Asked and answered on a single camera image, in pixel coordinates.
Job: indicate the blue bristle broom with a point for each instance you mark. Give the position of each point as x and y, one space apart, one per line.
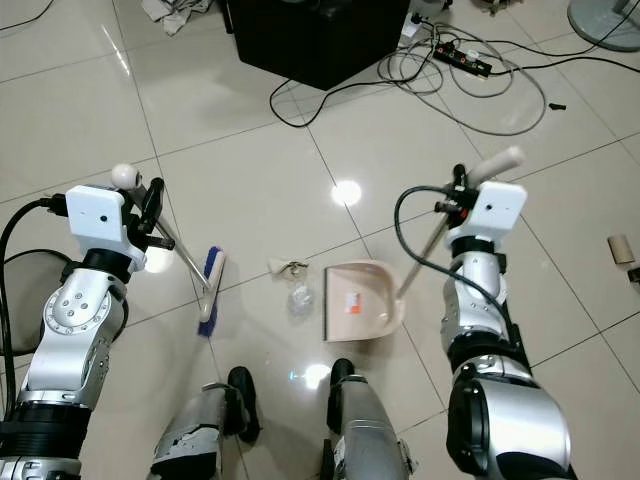
213 285

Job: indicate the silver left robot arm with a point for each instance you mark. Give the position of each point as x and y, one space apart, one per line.
75 330

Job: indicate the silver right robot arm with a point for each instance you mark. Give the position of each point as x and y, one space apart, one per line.
480 300

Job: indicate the small black floor object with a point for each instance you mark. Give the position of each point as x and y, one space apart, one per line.
557 106

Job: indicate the black power strip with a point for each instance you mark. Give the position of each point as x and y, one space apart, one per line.
463 60

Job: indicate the crumpled paper scrap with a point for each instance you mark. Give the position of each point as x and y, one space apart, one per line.
287 266

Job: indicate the white plug adapter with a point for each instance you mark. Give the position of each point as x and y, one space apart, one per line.
412 30

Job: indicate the cardboard tube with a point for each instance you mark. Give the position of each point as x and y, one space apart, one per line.
620 249

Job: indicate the clear plastic wrapper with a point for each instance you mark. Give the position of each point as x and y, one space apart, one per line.
300 298

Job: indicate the crumpled grey cloth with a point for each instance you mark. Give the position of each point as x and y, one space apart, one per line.
172 12

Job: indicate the large black box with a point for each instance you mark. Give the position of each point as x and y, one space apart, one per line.
315 40

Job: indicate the robot left leg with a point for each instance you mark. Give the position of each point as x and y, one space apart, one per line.
195 430

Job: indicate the robot leg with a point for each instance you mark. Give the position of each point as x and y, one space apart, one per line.
195 430
365 430

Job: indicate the round grey fan base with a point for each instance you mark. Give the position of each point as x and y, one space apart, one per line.
605 20

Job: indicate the robot right leg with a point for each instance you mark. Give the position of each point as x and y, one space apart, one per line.
365 430

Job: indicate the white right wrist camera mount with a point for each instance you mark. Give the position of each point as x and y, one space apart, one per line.
495 205

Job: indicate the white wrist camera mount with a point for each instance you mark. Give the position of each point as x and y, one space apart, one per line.
98 212
495 205

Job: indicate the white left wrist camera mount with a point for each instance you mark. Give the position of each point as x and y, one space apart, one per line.
98 212

